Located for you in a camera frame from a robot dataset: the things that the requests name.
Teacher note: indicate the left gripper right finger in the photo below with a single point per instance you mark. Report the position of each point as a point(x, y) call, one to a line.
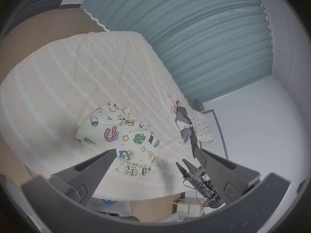
point(228, 178)

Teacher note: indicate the pile of clothes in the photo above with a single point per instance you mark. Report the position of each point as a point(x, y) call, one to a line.
point(183, 122)

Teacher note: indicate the grey bedside table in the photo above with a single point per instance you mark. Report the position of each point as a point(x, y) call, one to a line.
point(195, 103)

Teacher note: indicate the black garment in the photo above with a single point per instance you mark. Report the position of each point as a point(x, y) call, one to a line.
point(194, 144)

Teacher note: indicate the pink garment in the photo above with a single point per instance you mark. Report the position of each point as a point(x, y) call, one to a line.
point(173, 103)

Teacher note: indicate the white printed pyjama top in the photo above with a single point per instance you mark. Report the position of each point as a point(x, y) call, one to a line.
point(121, 137)

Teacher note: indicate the bed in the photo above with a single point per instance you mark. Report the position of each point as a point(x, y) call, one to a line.
point(73, 76)

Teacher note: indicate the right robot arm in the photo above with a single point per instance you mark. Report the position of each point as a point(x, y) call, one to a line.
point(211, 195)

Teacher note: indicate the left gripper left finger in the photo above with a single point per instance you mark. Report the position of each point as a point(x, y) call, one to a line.
point(80, 178)

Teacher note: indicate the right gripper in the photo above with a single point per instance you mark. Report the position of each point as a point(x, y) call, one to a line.
point(195, 176)

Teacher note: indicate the white printed pillow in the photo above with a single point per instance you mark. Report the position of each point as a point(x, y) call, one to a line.
point(204, 127)

